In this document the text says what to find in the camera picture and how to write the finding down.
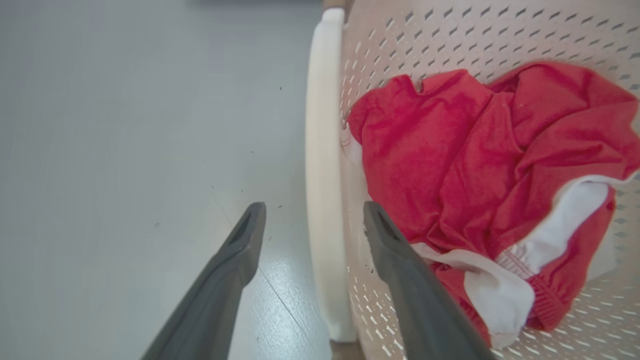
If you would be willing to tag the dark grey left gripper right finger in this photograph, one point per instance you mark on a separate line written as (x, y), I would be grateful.
(420, 305)

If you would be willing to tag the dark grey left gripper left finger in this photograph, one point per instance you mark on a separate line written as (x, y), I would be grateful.
(215, 295)

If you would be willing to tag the white perforated plastic laundry basket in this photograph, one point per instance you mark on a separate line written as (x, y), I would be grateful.
(325, 175)

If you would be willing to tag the red and white garment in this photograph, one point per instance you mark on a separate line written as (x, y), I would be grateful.
(480, 165)

